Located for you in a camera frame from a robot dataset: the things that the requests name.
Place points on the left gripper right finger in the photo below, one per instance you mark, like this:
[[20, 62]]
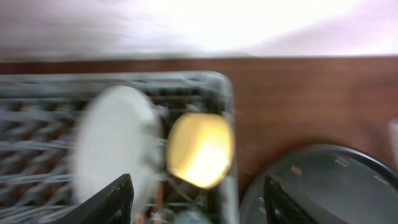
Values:
[[280, 207]]

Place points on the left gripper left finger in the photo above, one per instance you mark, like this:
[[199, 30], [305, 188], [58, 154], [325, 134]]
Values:
[[111, 205]]

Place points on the grey plate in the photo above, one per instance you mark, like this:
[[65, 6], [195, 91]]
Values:
[[118, 133]]

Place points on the yellow bowl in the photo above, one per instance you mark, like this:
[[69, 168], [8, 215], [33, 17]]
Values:
[[200, 149]]

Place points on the wooden chopstick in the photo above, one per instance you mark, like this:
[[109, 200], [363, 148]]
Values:
[[159, 203]]

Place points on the light blue cup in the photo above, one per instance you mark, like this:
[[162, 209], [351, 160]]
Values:
[[191, 217]]

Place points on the grey dishwasher rack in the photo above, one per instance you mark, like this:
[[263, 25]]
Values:
[[40, 117]]

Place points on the round black tray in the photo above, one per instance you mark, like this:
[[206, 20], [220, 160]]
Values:
[[332, 183]]

